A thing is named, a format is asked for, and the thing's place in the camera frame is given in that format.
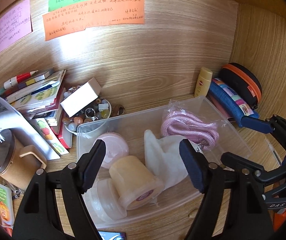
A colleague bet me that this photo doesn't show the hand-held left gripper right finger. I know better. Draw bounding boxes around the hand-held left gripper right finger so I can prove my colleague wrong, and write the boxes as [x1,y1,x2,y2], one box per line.
[179,139,274,240]

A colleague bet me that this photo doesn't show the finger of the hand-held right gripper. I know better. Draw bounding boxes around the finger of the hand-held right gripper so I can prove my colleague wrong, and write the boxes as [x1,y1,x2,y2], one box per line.
[220,152,286,184]
[241,114,286,160]

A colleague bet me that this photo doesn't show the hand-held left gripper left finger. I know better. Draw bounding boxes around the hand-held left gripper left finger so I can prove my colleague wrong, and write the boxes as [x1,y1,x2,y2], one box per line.
[12,139,107,240]

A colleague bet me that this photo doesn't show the pink round case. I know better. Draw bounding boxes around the pink round case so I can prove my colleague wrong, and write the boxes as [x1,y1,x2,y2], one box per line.
[93,132,130,169]

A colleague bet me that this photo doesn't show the white cloth drawstring pouch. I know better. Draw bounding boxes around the white cloth drawstring pouch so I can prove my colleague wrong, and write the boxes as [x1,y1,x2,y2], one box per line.
[144,129,201,190]

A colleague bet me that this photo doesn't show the clear plastic storage box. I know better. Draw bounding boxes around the clear plastic storage box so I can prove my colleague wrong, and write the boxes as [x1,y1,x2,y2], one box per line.
[77,96,253,227]

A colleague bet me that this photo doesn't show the pink rope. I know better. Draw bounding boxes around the pink rope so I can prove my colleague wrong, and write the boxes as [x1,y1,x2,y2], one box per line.
[160,100,227,153]

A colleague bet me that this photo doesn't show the cream-filled plastic jar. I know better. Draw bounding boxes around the cream-filled plastic jar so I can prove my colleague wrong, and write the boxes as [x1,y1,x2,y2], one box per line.
[109,156,164,210]

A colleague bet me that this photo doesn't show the wooden desktop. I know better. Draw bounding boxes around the wooden desktop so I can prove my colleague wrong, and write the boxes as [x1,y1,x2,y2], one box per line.
[0,90,286,240]

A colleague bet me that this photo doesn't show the blue fabric pencil pouch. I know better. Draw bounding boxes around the blue fabric pencil pouch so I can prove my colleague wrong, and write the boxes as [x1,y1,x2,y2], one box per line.
[206,78,260,128]

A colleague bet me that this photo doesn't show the pink notebook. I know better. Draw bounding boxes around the pink notebook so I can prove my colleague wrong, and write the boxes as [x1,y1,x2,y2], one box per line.
[209,96,236,123]

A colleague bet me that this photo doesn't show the black case with orange zip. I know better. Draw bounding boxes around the black case with orange zip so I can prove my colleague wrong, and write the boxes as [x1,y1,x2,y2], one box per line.
[219,63,262,110]

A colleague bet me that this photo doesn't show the white bowl of beads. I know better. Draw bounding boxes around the white bowl of beads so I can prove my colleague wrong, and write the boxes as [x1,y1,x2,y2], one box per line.
[63,97,112,136]

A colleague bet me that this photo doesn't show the fruit-printed card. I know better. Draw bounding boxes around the fruit-printed card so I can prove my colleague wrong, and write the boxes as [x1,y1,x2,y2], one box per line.
[30,119,70,155]

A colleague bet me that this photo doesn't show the small white box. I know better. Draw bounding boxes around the small white box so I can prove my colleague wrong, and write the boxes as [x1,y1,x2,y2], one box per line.
[60,78,102,117]

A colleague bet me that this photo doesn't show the yellow sunscreen bottle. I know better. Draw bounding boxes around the yellow sunscreen bottle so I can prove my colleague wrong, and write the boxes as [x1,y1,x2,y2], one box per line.
[194,67,213,98]

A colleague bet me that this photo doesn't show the blue card box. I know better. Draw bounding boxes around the blue card box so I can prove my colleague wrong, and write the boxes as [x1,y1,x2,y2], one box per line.
[98,231,127,240]

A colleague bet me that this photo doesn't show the stack of books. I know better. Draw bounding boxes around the stack of books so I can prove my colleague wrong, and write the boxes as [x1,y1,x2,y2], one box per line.
[0,69,73,149]

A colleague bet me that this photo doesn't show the small metal parts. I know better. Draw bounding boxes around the small metal parts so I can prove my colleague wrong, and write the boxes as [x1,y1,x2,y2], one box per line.
[7,182,25,200]

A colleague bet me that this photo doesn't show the brown lidded mug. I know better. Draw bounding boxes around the brown lidded mug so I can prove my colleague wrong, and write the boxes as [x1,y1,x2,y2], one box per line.
[0,129,47,190]

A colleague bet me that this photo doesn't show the grey arched stand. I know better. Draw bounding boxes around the grey arched stand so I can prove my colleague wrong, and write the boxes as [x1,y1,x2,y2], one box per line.
[0,93,61,160]

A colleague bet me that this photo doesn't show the green orange tube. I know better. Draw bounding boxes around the green orange tube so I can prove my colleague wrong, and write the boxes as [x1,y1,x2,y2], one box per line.
[0,184,15,228]

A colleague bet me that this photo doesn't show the red white marker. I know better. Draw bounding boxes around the red white marker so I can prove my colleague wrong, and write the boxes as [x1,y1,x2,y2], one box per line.
[3,70,38,90]

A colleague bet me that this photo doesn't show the orange paper note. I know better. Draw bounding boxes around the orange paper note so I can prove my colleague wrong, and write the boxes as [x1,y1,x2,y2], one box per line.
[42,0,145,41]

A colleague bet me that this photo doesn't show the pink paper note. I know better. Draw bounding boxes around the pink paper note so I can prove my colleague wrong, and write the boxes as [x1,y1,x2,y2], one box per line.
[0,0,32,57]

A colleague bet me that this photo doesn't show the brown leather strap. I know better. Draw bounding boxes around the brown leather strap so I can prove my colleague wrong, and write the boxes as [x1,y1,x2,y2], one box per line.
[112,104,125,117]

